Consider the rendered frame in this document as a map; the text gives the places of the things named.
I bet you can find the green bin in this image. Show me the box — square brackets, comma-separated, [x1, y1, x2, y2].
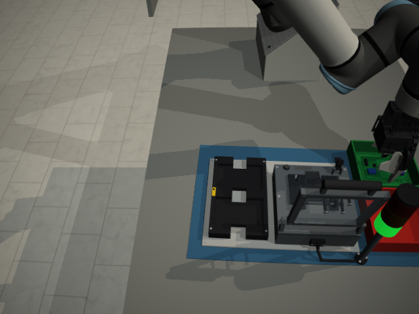
[346, 140, 419, 188]

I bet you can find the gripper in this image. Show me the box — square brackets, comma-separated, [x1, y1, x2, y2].
[371, 101, 419, 183]

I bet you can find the green circuit board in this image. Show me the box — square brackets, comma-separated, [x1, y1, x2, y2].
[361, 156, 409, 180]

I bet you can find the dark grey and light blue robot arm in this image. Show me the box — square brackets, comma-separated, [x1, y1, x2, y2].
[252, 0, 419, 118]

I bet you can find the red bin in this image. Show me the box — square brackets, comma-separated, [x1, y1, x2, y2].
[364, 188, 419, 253]

